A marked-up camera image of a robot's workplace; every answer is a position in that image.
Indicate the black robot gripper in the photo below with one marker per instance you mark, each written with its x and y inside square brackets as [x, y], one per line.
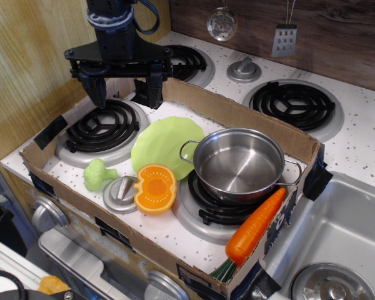
[120, 53]

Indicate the light green toy broccoli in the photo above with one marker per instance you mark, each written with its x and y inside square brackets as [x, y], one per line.
[96, 173]

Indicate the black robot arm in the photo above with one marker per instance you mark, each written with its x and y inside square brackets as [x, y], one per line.
[111, 15]

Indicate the stainless steel pan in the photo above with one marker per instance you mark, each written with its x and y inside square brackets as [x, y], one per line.
[240, 166]

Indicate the front left black burner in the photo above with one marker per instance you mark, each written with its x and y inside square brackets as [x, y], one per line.
[108, 134]

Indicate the light green plastic plate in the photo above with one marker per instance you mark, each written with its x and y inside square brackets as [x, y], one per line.
[164, 142]

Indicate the orange toy pumpkin slice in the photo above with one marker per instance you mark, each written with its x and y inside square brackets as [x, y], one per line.
[156, 189]

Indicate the grey stove knob front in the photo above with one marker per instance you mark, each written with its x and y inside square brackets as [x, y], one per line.
[118, 195]

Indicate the grey stove knob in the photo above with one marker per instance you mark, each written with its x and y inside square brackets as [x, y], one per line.
[118, 195]
[245, 71]

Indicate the hanging metal skimmer ladle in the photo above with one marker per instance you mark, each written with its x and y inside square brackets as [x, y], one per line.
[222, 23]

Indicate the grey stove knob back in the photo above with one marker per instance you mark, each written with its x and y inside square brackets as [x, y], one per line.
[245, 71]

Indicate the silver oven knob left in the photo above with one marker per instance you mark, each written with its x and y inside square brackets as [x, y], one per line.
[47, 215]

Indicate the silver oven knob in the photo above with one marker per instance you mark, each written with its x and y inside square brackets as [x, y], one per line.
[160, 286]
[47, 215]

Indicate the brown cardboard fence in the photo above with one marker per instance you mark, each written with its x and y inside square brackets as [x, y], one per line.
[141, 242]

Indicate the front right black burner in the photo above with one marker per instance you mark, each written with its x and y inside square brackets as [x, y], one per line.
[205, 216]

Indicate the hanging metal slotted spatula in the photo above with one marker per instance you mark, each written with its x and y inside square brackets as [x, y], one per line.
[284, 43]

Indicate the back right black burner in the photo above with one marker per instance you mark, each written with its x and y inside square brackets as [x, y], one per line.
[304, 105]

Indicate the orange toy carrot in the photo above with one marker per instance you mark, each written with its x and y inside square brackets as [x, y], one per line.
[247, 237]

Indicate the silver oven knob right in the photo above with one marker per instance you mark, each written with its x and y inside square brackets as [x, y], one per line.
[160, 286]

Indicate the small orange yellow object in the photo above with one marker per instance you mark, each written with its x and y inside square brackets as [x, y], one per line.
[52, 285]

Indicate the silver sink basin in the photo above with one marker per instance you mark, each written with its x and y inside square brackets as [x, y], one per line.
[338, 227]

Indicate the silver sink drain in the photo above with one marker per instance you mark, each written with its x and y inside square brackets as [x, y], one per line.
[325, 280]

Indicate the silver oven door handle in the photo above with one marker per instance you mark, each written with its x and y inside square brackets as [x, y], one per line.
[78, 262]

